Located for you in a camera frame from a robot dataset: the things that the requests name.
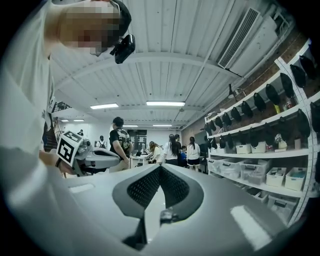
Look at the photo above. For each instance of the long ceiling light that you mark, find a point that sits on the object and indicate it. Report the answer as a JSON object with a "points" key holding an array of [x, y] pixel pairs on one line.
{"points": [[165, 103], [104, 106]]}

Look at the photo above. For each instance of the person's left forearm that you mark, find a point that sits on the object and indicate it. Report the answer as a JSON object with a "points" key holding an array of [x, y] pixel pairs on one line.
{"points": [[50, 158]]}

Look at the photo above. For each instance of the person's head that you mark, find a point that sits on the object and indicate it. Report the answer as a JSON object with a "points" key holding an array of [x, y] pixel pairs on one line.
{"points": [[82, 25]]}

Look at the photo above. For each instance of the clear plastic storage bin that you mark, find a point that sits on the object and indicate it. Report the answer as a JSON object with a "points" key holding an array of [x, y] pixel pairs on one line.
{"points": [[255, 173], [231, 170], [282, 206]]}

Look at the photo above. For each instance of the black wall lamp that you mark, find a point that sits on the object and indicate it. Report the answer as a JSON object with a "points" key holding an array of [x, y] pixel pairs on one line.
{"points": [[232, 92]]}

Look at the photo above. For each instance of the small flower vase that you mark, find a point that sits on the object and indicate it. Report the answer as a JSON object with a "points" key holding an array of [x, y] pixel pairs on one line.
{"points": [[281, 143]]}

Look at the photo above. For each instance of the dark wall board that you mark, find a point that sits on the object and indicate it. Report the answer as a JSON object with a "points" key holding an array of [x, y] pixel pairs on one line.
{"points": [[200, 140]]}

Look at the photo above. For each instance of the black wristband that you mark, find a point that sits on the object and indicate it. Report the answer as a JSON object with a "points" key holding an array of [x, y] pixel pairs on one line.
{"points": [[58, 163]]}

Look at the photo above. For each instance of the black head-mounted camera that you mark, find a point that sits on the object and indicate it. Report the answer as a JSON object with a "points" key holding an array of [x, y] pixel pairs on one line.
{"points": [[125, 48]]}

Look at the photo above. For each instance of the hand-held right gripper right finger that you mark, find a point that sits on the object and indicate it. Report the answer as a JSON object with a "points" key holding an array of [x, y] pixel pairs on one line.
{"points": [[212, 225]]}

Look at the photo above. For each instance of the row of black caps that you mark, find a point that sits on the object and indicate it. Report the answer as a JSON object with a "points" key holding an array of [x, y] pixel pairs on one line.
{"points": [[272, 95]]}

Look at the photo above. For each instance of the white ceiling air conditioner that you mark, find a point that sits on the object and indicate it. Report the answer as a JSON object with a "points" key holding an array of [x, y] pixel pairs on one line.
{"points": [[252, 42]]}

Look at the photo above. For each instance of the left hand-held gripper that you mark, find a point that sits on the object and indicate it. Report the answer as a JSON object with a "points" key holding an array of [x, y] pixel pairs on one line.
{"points": [[67, 150]]}

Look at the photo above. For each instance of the white storage bin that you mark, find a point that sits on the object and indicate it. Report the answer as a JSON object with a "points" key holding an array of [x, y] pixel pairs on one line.
{"points": [[275, 178], [259, 148], [295, 181], [243, 149]]}

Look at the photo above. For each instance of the white metal shelf rack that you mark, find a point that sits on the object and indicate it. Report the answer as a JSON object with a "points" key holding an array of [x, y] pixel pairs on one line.
{"points": [[262, 153]]}

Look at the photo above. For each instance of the person's light shirt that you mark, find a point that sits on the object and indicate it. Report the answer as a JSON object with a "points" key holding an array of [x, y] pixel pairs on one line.
{"points": [[22, 87]]}

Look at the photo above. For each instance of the white desk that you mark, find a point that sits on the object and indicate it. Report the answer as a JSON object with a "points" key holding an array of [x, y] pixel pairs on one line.
{"points": [[138, 161]]}

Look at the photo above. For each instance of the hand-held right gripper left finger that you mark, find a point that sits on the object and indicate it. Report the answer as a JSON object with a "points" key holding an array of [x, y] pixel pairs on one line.
{"points": [[87, 212]]}

